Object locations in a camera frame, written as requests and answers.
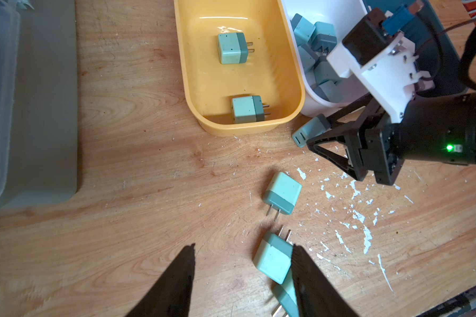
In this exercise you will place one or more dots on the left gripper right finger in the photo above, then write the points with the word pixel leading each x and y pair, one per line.
pixel 314 293

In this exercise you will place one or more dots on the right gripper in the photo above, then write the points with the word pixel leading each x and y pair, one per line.
pixel 370 142

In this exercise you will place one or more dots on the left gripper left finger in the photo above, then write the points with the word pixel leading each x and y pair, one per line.
pixel 171 293

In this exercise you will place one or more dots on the green plug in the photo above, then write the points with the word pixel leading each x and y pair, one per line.
pixel 282 194
pixel 248 109
pixel 233 48
pixel 285 294
pixel 274 256

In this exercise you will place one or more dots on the teal plug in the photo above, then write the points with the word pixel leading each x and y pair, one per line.
pixel 313 128
pixel 323 71

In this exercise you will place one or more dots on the blue plug pile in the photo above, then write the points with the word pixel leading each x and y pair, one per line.
pixel 308 57
pixel 328 91
pixel 302 29

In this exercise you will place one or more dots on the blue plug top pile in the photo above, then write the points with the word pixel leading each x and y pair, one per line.
pixel 302 29

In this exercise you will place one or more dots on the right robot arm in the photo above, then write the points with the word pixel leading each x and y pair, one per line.
pixel 439 129

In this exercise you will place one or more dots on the yellow storage bin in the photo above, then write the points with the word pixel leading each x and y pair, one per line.
pixel 272 71

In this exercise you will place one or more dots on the dark teal storage bin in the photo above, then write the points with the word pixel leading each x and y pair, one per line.
pixel 446 81

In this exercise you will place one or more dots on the white storage bin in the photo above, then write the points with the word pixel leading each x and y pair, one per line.
pixel 343 15

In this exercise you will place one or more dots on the clear plastic lidded box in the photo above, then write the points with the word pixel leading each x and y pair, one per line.
pixel 38 103

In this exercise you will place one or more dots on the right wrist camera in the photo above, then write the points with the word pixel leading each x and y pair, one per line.
pixel 377 52

